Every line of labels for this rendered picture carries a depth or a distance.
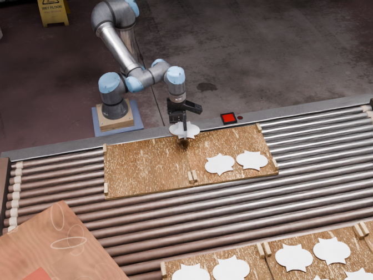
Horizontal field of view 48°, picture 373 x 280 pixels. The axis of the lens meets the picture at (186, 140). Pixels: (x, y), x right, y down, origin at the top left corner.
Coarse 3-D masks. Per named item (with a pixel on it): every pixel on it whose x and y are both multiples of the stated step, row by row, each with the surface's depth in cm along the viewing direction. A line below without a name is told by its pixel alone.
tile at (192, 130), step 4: (176, 124) 208; (188, 124) 209; (192, 124) 210; (172, 128) 205; (176, 128) 206; (188, 128) 207; (192, 128) 208; (196, 128) 208; (172, 132) 203; (188, 132) 205; (192, 132) 205; (196, 132) 206; (176, 136) 203; (180, 136) 202; (188, 136) 203; (192, 136) 203
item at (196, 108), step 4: (184, 104) 192; (188, 104) 194; (192, 104) 196; (196, 104) 198; (184, 108) 194; (188, 108) 194; (192, 108) 194; (196, 108) 196; (200, 108) 197; (196, 112) 196; (200, 112) 197
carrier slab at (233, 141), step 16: (240, 128) 224; (192, 144) 216; (208, 144) 216; (224, 144) 215; (240, 144) 215; (256, 144) 214; (192, 160) 208; (192, 176) 200; (208, 176) 200; (224, 176) 200; (240, 176) 199; (256, 176) 200
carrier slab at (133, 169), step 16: (128, 144) 218; (144, 144) 217; (160, 144) 217; (176, 144) 216; (112, 160) 210; (128, 160) 209; (144, 160) 209; (160, 160) 209; (176, 160) 208; (112, 176) 202; (128, 176) 202; (144, 176) 201; (160, 176) 201; (176, 176) 201; (112, 192) 195; (128, 192) 195; (144, 192) 194
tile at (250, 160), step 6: (240, 156) 207; (246, 156) 207; (252, 156) 207; (258, 156) 207; (264, 156) 207; (240, 162) 204; (246, 162) 204; (252, 162) 204; (258, 162) 204; (264, 162) 204; (246, 168) 202; (252, 168) 202; (258, 168) 201
